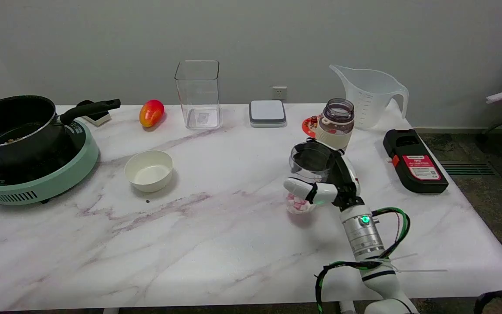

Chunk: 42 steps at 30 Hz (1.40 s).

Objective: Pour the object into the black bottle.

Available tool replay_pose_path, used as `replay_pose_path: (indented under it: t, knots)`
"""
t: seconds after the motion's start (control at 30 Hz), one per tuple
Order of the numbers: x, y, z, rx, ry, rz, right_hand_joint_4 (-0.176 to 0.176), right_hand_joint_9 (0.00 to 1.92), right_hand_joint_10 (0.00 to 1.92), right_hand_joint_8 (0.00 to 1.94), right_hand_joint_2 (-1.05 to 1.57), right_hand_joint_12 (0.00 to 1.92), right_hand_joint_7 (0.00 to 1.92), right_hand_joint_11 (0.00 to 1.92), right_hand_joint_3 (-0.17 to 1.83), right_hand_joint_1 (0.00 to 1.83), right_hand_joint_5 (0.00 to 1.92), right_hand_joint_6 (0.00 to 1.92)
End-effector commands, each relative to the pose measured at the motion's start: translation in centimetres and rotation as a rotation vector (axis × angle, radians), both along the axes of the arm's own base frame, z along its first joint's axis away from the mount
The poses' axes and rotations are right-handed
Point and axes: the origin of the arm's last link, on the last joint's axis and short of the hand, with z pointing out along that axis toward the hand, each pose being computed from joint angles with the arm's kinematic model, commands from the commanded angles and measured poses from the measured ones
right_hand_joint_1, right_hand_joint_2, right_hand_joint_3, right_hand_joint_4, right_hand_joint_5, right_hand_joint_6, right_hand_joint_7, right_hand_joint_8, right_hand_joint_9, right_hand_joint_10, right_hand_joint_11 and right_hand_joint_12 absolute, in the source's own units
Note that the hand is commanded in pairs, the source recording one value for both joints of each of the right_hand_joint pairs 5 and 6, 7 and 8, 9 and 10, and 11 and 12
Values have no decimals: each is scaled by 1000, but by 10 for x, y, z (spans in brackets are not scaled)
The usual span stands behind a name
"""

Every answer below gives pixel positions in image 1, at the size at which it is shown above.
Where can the white grey kitchen scale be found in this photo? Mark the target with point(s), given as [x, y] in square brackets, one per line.
[267, 112]

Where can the clear plastic cup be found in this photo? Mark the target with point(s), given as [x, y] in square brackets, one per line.
[310, 163]

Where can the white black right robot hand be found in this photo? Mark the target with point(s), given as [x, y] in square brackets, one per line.
[344, 183]

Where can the clear measuring jug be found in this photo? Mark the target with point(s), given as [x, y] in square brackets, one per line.
[368, 96]

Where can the white black power adapter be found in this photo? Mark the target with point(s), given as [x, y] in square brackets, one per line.
[98, 117]

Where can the clear square plastic container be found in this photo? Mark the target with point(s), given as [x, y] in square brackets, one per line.
[198, 100]

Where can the floor vent grille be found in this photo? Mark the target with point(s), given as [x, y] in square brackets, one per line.
[466, 168]

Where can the white bowl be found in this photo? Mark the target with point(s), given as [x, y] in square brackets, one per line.
[148, 172]

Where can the black box with red label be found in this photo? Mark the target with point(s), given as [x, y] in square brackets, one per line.
[414, 163]

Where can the green induction cooker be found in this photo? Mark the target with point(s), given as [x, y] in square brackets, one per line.
[59, 179]

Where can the purple water bottle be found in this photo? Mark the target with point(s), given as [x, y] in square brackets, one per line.
[336, 126]

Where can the red yellow mango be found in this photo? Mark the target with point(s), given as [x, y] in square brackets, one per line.
[150, 113]

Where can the pink white candy pile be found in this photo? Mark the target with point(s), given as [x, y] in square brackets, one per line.
[299, 207]

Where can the white wall outlet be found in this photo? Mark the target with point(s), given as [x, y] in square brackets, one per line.
[279, 93]

